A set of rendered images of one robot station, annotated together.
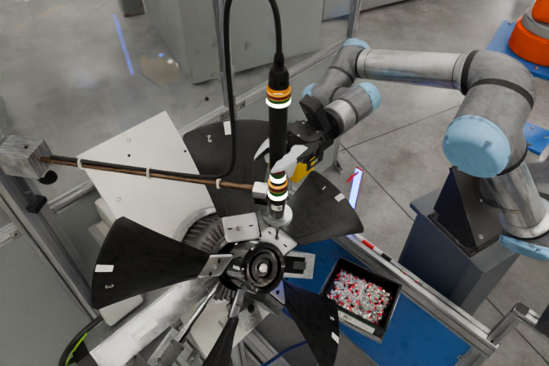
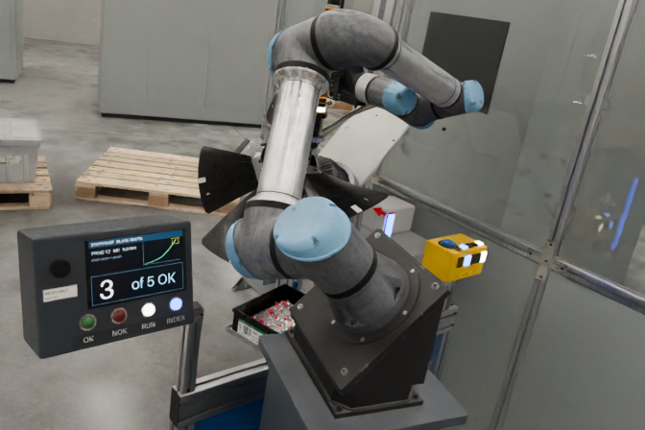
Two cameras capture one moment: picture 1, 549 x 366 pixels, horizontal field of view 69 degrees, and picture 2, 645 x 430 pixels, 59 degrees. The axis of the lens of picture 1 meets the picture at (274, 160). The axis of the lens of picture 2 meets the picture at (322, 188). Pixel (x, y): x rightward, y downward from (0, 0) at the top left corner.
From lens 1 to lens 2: 182 cm
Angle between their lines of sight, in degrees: 80
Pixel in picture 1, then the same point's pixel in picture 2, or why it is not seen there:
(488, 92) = not seen: hidden behind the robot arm
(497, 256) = (280, 357)
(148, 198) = (352, 140)
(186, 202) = (356, 162)
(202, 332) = not seen: hidden behind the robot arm
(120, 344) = (252, 150)
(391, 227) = not seen: outside the picture
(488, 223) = (318, 311)
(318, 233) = (311, 187)
